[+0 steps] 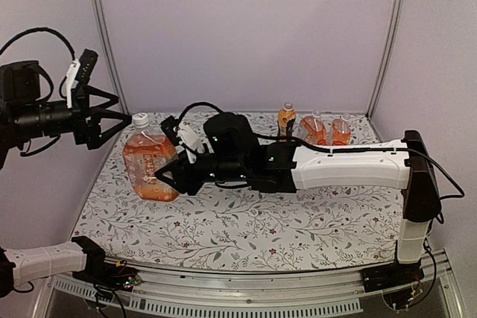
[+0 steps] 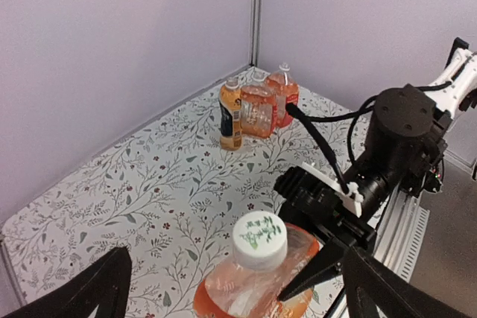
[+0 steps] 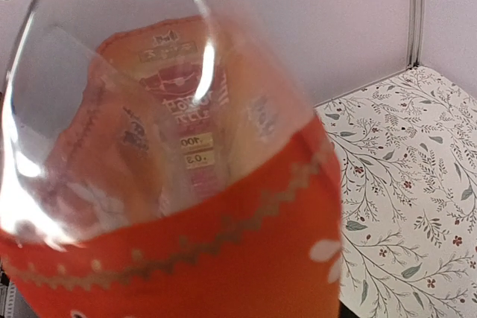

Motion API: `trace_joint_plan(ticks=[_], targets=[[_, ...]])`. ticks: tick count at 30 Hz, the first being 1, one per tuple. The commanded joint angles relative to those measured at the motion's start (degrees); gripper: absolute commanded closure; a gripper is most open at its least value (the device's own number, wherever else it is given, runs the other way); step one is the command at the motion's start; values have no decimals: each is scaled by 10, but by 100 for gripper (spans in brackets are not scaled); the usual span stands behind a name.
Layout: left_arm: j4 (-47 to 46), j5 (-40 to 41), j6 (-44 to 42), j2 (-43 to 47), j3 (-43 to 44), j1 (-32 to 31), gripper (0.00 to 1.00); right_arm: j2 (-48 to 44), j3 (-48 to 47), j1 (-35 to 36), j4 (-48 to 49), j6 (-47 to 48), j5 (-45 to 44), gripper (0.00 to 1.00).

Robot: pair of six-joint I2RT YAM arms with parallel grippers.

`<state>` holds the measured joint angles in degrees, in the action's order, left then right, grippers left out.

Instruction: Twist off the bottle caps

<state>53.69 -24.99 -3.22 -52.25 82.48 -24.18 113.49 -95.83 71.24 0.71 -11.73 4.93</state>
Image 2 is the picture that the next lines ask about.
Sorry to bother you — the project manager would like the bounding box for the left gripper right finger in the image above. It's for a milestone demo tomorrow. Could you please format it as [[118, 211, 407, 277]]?
[[343, 247, 466, 318]]

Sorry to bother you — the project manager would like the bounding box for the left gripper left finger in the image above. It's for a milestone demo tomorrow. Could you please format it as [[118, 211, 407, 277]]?
[[7, 247, 132, 318]]

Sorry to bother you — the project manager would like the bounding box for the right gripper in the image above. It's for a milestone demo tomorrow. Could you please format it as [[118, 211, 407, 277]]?
[[274, 166, 376, 302]]

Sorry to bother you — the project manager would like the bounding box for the orange tea bottle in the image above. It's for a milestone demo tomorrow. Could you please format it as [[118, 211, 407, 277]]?
[[193, 211, 319, 317], [265, 63, 300, 128], [241, 71, 277, 139]]

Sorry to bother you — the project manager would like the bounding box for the orange tea bottle front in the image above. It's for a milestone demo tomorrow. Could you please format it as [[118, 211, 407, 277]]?
[[265, 63, 300, 128]]

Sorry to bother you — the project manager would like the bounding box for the milk tea bottle dark label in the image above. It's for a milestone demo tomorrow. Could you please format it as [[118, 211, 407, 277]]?
[[219, 77, 242, 150]]

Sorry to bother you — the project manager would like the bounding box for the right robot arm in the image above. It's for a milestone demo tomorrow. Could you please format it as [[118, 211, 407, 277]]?
[[274, 38, 476, 301]]

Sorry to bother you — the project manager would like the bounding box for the floral tablecloth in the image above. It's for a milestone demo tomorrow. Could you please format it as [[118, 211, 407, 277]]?
[[1, 87, 333, 317]]

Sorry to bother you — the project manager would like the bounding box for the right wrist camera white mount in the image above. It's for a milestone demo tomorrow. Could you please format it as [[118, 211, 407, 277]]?
[[300, 162, 364, 217]]

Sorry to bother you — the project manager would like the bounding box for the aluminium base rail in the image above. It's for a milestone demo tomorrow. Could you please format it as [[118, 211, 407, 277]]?
[[331, 183, 432, 318]]

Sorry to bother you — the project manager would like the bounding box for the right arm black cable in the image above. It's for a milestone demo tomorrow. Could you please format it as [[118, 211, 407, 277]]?
[[285, 83, 448, 194]]

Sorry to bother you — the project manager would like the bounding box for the right aluminium corner post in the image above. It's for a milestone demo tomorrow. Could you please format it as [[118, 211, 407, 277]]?
[[249, 0, 262, 66]]

